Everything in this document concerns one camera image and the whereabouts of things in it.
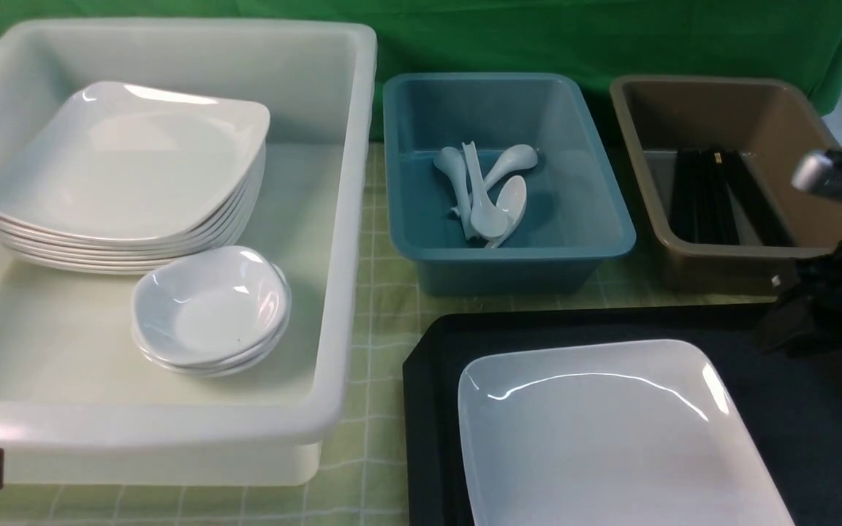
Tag large white plastic tub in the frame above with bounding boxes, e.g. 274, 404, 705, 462
0, 19, 377, 486

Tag white rectangular rice plate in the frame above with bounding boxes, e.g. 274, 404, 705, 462
457, 339, 793, 525

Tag white ceramic spoon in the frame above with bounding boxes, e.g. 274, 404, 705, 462
462, 141, 509, 242

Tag stacked small white bowls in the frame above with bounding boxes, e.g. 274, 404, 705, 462
132, 245, 293, 377

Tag black chopsticks bundle in bin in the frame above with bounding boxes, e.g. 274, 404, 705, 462
669, 148, 794, 247

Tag white spoon in bin left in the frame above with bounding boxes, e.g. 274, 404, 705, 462
433, 147, 474, 240

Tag white spoon in bin upper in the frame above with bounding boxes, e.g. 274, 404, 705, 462
484, 144, 538, 190

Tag brown plastic bin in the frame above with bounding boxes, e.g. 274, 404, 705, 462
610, 75, 842, 295

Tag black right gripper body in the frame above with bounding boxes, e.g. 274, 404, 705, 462
753, 150, 842, 357

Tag green checkered tablecloth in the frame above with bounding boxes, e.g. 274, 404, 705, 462
0, 143, 761, 525

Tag teal plastic bin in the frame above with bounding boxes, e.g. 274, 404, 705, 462
383, 72, 636, 296

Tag green backdrop cloth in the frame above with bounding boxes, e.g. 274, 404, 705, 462
0, 1, 842, 141

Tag stack of white square plates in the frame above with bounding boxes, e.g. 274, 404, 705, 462
0, 81, 271, 275

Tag black serving tray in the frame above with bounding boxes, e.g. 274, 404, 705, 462
402, 303, 842, 525

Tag white spoon in bin lower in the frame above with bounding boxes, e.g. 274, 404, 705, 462
485, 175, 528, 248

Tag white spoon in bin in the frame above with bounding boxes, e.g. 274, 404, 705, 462
485, 175, 528, 248
433, 147, 474, 240
484, 144, 538, 190

